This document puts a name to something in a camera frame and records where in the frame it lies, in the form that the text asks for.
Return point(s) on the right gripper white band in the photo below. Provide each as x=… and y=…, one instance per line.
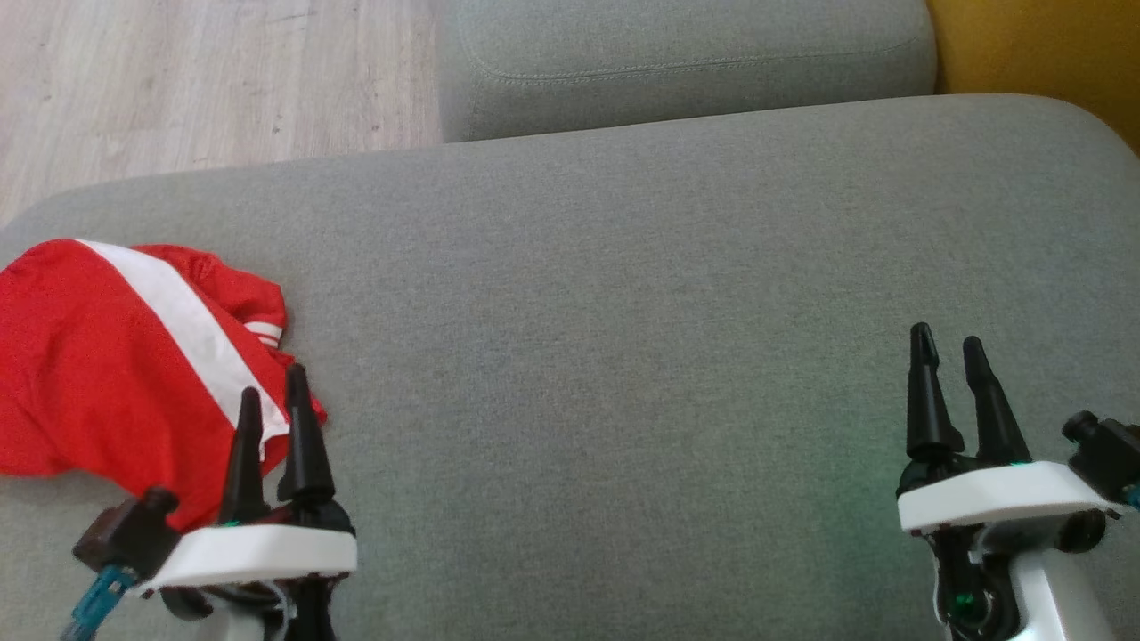
x=980, y=494

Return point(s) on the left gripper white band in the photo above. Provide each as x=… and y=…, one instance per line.
x=267, y=552

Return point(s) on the red shorts with white stripe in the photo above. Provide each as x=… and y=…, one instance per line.
x=80, y=374

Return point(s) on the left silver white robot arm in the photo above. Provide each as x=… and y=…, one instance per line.
x=223, y=628

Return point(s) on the grey sofa seat cushion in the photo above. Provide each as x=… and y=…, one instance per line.
x=623, y=356

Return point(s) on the mustard yellow panel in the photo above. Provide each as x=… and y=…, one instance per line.
x=1042, y=53

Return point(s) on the grey sofa back cushion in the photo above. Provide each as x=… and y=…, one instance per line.
x=677, y=62

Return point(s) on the right black wrist camera box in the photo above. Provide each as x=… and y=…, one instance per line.
x=1109, y=458

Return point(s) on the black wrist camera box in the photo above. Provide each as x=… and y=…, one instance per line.
x=1109, y=458
x=129, y=534

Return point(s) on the left black wrist camera box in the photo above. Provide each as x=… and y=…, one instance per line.
x=129, y=534

